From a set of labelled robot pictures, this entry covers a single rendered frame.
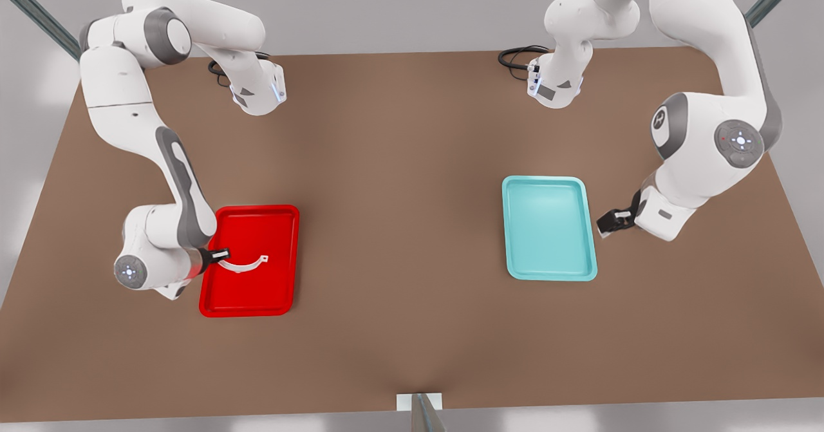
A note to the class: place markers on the white drainage pipe clamp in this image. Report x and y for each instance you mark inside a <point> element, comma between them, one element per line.
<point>245,267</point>

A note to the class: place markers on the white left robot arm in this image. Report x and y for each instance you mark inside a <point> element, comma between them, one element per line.
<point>708,46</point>

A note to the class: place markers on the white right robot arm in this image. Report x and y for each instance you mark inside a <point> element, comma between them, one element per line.
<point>116,107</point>

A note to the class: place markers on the red rectangular tray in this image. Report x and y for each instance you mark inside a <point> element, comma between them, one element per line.
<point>254,293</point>

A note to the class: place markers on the teal rectangular tray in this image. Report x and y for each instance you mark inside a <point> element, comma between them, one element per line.
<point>548,229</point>

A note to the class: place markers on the white post foot plate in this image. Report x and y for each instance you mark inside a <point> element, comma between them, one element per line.
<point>403,402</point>

